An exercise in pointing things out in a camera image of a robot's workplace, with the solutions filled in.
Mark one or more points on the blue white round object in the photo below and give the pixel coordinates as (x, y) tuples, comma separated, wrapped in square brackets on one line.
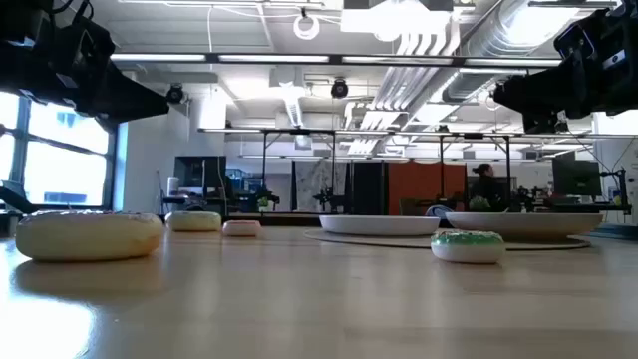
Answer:
[(438, 211)]

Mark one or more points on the orange partition panel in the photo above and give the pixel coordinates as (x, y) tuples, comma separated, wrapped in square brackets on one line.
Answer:
[(423, 187)]

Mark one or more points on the black metal frame rig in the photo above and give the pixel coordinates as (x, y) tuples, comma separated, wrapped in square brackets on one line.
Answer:
[(333, 149)]

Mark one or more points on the white paper towel roll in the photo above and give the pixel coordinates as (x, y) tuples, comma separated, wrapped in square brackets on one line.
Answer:
[(173, 185)]

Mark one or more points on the black frame strut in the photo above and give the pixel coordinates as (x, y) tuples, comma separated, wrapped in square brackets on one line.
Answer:
[(17, 199)]

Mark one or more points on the black table edge rail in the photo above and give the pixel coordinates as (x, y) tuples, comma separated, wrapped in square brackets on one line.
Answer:
[(279, 220)]

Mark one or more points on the yellow iced donut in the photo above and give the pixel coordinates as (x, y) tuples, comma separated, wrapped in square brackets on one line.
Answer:
[(193, 221)]

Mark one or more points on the white round plate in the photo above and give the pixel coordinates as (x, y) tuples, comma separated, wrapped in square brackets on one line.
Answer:
[(523, 227), (379, 225)]

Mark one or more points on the patterned grey curtain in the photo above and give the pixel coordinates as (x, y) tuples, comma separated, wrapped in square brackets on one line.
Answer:
[(319, 182)]

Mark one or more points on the black computer monitor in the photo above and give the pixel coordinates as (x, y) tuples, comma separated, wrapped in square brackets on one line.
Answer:
[(576, 178), (199, 172)]

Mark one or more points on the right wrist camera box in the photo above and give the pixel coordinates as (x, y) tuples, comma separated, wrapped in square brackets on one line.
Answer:
[(573, 42)]

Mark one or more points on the silver ventilation duct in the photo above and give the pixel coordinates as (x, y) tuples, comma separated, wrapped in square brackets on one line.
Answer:
[(498, 45)]

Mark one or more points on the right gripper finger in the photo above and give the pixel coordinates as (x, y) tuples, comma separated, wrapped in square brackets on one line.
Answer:
[(543, 123), (543, 92)]

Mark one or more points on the large window frame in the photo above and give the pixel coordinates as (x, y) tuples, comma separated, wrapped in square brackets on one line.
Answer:
[(65, 169)]

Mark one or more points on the black ceiling spotlight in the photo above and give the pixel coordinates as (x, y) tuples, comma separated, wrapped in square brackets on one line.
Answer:
[(339, 89), (175, 94)]

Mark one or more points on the black partition panel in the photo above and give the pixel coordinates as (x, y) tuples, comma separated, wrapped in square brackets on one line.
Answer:
[(369, 187)]

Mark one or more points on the person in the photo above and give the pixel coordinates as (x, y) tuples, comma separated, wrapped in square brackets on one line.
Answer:
[(487, 187)]

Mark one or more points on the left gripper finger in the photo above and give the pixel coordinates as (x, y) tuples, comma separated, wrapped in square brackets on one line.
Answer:
[(134, 100)]

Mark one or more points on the pink iced donut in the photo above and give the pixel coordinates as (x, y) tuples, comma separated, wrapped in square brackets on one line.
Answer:
[(241, 228), (87, 237)]

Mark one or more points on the long ceiling light bar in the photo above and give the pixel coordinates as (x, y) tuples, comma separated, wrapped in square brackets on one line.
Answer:
[(274, 59)]

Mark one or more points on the round grey woven placemat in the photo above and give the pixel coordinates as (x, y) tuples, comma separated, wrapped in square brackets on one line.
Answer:
[(399, 242)]

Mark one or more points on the green iced donut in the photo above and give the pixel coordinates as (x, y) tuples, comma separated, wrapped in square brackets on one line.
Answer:
[(467, 247)]

